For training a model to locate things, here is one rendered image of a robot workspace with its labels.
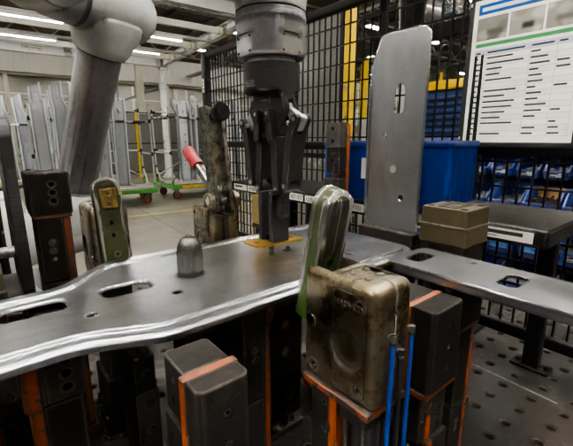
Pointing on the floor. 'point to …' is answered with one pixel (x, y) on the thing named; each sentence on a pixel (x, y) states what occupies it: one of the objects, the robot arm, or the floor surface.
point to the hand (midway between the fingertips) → (273, 215)
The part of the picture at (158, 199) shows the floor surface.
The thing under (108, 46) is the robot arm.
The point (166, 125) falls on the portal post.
